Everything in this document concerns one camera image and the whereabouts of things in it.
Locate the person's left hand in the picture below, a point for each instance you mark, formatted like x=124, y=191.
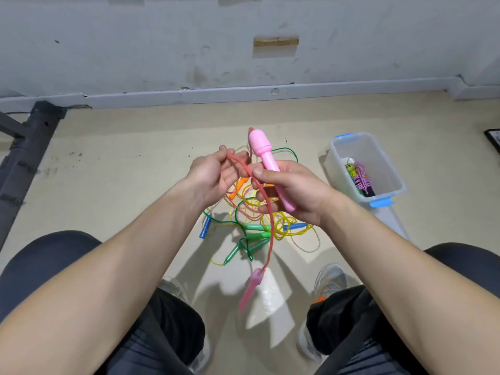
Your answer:
x=209, y=177

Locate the person's right hand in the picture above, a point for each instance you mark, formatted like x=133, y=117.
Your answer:
x=305, y=195

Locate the clear storage box blue latches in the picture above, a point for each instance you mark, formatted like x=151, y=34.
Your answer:
x=387, y=168

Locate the person's left forearm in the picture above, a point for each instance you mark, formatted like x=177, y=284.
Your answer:
x=86, y=300

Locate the person's right forearm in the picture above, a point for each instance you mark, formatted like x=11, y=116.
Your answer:
x=422, y=300

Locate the clear plastic box lid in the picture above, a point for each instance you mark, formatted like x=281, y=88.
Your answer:
x=390, y=218

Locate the grey right shoe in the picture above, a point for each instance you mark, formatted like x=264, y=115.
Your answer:
x=328, y=281

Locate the grey shoe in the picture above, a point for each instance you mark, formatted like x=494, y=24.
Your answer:
x=328, y=281
x=172, y=291

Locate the grey left shoe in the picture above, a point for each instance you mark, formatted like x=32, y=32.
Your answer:
x=172, y=291

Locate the black shorts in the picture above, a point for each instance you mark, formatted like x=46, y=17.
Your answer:
x=39, y=269

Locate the small black object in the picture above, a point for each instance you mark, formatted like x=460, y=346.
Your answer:
x=494, y=140

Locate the small wooden wall block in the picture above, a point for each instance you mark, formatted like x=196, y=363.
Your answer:
x=276, y=42

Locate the black metal rack frame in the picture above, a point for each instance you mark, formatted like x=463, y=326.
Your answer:
x=27, y=152

